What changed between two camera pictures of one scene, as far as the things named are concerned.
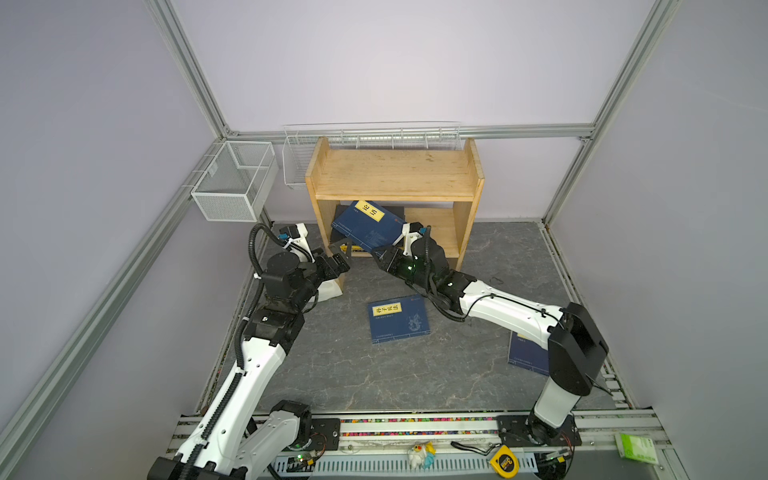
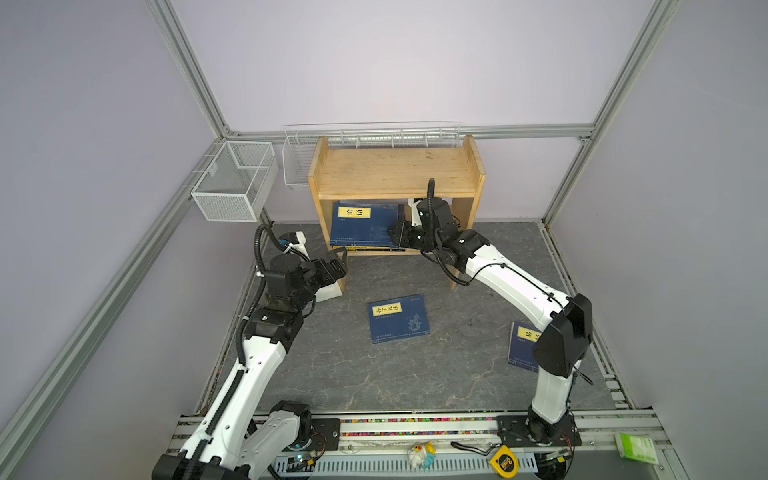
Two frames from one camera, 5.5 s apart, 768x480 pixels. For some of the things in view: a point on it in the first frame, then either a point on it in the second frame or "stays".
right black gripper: [393, 261] → [405, 233]
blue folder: [367, 226] stays
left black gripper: [342, 263] stays
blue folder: [398, 319] stays
